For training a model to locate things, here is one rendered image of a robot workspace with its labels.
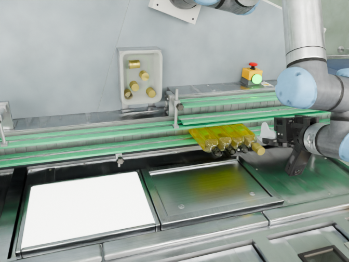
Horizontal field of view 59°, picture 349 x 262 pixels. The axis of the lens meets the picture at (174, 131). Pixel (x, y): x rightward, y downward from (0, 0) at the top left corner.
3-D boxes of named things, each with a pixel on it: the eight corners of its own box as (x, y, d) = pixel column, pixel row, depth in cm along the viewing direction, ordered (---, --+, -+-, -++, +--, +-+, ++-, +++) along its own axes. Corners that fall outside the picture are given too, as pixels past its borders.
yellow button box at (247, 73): (240, 81, 153) (247, 86, 146) (242, 66, 150) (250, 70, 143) (252, 80, 155) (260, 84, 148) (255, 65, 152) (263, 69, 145)
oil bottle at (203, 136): (188, 132, 141) (206, 155, 123) (188, 121, 139) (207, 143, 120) (200, 131, 143) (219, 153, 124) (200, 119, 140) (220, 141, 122)
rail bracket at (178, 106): (167, 120, 135) (176, 133, 124) (168, 83, 127) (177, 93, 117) (174, 120, 136) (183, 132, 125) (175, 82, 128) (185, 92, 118)
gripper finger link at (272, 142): (270, 135, 92) (294, 138, 84) (270, 141, 92) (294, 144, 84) (258, 137, 90) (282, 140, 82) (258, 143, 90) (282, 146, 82)
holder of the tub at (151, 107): (119, 109, 140) (122, 116, 134) (116, 47, 128) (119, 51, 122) (156, 106, 145) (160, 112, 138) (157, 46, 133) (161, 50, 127)
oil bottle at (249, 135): (223, 129, 146) (245, 150, 128) (224, 118, 143) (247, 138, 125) (233, 127, 147) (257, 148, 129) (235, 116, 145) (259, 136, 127)
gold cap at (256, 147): (260, 142, 125) (266, 147, 121) (258, 149, 126) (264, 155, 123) (252, 142, 124) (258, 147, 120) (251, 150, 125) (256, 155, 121)
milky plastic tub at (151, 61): (118, 99, 138) (121, 105, 130) (116, 47, 128) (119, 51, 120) (157, 95, 142) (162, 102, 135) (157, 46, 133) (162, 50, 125)
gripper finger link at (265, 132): (257, 120, 95) (280, 121, 87) (257, 140, 96) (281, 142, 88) (249, 122, 94) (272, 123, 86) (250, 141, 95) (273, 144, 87)
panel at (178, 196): (28, 191, 119) (16, 260, 89) (27, 184, 117) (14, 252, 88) (239, 160, 144) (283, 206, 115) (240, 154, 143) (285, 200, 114)
